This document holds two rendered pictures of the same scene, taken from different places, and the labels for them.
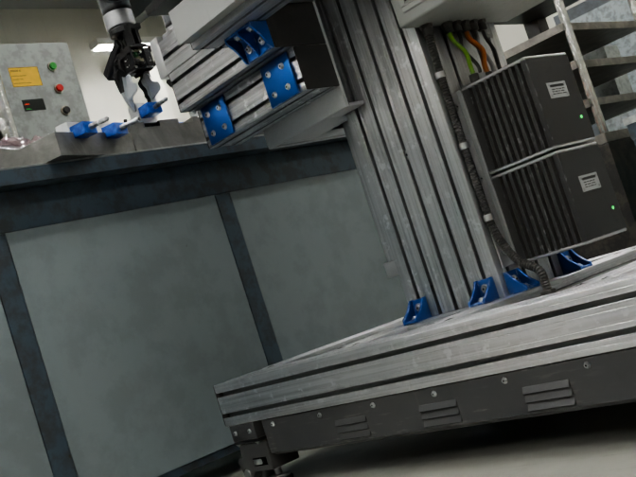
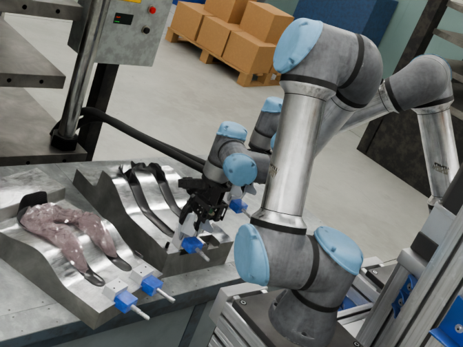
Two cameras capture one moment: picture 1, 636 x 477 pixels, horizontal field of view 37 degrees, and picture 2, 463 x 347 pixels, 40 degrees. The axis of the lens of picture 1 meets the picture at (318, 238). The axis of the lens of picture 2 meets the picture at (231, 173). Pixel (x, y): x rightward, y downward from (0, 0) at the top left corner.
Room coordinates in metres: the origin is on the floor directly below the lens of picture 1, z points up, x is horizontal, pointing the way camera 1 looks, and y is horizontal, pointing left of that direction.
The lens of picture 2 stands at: (0.86, 0.43, 1.84)
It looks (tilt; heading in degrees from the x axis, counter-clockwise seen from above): 24 degrees down; 354
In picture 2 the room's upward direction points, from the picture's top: 22 degrees clockwise
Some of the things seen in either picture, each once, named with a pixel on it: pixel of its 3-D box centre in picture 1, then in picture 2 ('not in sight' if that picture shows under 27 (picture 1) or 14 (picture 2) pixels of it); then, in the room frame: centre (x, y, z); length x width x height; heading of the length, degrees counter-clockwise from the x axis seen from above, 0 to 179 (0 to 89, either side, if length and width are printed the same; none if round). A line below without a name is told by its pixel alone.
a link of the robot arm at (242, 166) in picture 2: not in sight; (243, 164); (2.29, 0.26, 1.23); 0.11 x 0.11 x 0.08; 18
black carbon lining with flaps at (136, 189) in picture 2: not in sight; (157, 195); (2.58, 0.44, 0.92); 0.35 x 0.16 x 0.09; 45
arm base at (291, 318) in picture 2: not in sight; (309, 306); (2.00, 0.04, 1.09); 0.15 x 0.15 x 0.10
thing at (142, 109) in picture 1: (152, 108); (194, 246); (2.36, 0.29, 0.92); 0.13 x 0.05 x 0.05; 45
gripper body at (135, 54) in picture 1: (131, 51); (209, 197); (2.37, 0.30, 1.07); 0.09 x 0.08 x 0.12; 45
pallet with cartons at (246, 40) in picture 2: not in sight; (236, 30); (7.75, 0.23, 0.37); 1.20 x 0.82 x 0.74; 53
